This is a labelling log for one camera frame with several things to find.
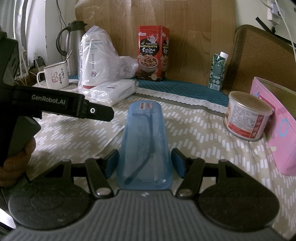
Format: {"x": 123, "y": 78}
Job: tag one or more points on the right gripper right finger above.
{"x": 191, "y": 172}

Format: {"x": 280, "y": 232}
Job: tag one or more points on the green drink carton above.
{"x": 217, "y": 71}

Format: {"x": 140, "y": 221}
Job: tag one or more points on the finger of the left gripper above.
{"x": 94, "y": 111}

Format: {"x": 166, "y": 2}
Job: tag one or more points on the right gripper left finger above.
{"x": 97, "y": 173}

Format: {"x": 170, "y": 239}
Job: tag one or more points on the white wall plug adapter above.
{"x": 274, "y": 14}

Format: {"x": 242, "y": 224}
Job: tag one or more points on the white enamel mug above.
{"x": 56, "y": 76}

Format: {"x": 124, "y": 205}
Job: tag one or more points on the teal mat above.
{"x": 173, "y": 92}

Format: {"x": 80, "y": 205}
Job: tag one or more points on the white tissue pack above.
{"x": 110, "y": 93}

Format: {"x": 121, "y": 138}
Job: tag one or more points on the steel thermos jug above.
{"x": 75, "y": 31}

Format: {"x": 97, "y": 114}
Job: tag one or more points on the Doraemon cups in plastic bag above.
{"x": 99, "y": 62}

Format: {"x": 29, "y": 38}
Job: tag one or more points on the blue glasses case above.
{"x": 144, "y": 157}

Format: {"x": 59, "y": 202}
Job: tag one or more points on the round food can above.
{"x": 246, "y": 115}

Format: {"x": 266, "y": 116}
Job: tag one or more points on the red snack box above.
{"x": 153, "y": 52}

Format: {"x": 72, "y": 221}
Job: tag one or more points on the brown woven chair mat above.
{"x": 258, "y": 53}

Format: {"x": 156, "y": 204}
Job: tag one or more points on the person left hand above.
{"x": 15, "y": 166}

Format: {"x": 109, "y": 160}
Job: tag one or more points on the pink gold tin box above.
{"x": 280, "y": 128}

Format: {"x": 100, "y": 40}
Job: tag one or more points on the patterned beige tablecloth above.
{"x": 194, "y": 126}

